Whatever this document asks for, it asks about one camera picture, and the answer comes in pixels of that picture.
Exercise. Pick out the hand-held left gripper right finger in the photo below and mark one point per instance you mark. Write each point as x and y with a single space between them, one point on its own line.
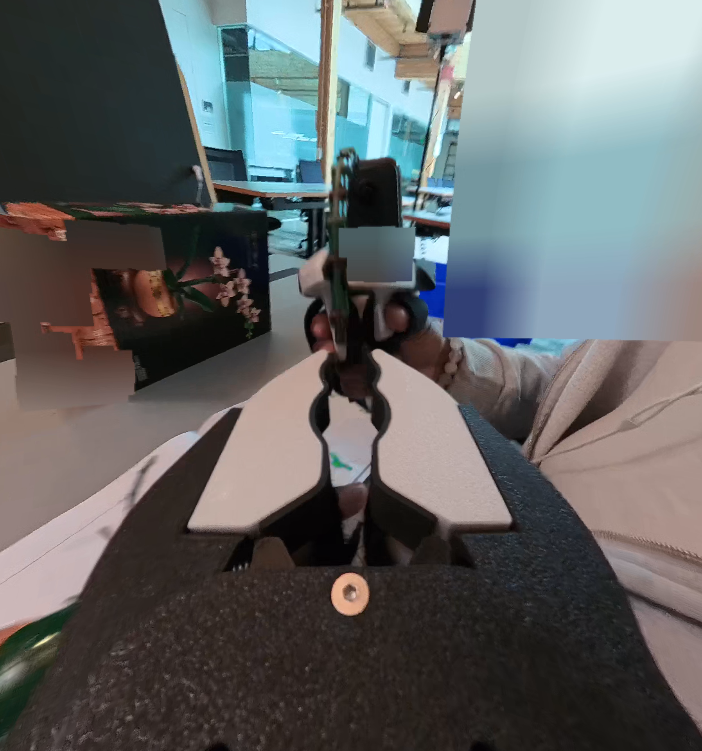
439 463

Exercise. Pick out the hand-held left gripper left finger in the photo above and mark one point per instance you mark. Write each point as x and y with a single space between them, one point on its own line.
263 457

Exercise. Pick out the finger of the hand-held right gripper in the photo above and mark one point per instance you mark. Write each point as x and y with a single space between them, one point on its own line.
314 276

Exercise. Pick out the green brick plant stem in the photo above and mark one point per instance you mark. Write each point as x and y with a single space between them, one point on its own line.
339 299

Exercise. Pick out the green toy leaf piece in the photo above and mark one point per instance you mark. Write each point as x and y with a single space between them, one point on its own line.
16 675

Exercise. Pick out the person's right forearm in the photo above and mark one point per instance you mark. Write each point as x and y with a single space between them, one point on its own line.
503 387

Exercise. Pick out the person's right hand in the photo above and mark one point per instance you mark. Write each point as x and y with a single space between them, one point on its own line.
427 352

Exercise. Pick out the long wooden office table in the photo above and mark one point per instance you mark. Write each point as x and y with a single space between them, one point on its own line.
268 188
427 218

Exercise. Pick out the dark flower printed box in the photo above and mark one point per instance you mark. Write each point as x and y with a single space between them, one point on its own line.
210 352

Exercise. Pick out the blue storage bin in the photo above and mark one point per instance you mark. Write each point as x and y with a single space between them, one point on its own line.
439 305

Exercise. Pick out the row of black chairs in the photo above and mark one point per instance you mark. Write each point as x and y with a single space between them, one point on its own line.
224 164

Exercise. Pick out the white panel clip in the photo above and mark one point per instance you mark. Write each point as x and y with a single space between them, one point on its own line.
199 182

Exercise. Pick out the studio light panel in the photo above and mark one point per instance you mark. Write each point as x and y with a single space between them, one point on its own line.
444 17

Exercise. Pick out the white instruction booklet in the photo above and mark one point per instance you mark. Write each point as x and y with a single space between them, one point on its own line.
92 545

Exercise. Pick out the dark divider panel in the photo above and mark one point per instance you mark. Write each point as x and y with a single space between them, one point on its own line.
81 105

